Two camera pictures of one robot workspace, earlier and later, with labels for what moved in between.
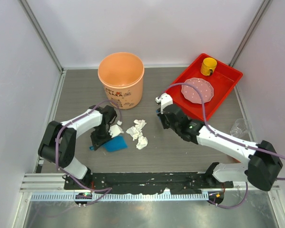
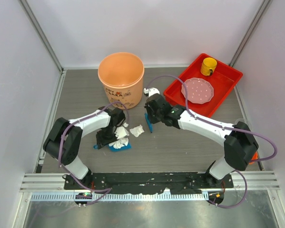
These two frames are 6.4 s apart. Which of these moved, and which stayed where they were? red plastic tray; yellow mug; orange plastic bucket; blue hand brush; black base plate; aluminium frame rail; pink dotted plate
Moved: blue hand brush
Stayed: yellow mug; orange plastic bucket; black base plate; pink dotted plate; aluminium frame rail; red plastic tray
